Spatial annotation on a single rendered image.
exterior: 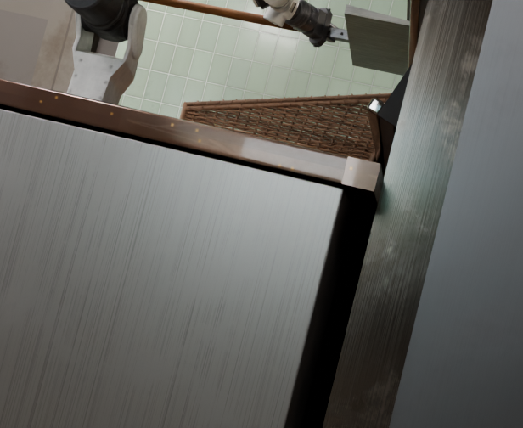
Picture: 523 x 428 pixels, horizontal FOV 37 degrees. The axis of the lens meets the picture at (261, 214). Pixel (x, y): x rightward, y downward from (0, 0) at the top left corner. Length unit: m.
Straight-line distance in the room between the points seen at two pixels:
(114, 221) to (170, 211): 0.06
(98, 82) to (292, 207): 1.36
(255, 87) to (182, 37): 0.46
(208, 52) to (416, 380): 3.19
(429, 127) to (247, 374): 0.37
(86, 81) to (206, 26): 1.95
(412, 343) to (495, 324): 0.10
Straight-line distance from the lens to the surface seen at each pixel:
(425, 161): 0.96
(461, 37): 1.00
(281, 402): 0.84
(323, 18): 2.56
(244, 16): 2.66
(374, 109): 1.05
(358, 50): 2.67
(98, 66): 2.16
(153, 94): 4.02
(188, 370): 0.86
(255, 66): 3.93
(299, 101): 1.69
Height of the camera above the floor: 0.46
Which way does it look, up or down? 3 degrees up
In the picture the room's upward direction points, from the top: 14 degrees clockwise
